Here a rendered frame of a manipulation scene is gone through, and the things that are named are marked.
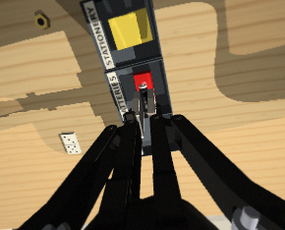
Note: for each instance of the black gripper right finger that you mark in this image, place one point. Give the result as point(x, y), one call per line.
point(246, 204)

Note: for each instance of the white domino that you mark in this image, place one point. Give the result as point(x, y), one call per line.
point(71, 143)

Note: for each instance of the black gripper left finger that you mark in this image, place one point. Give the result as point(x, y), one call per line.
point(71, 204)

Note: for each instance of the black aaa battery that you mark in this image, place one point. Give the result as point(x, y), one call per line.
point(143, 91)

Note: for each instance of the red nine-volt battery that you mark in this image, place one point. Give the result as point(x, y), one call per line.
point(143, 77)

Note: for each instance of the dark grey rack of labelled bins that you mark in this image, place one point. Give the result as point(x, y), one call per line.
point(146, 56)

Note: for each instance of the brass hex nut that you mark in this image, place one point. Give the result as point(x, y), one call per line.
point(42, 21)

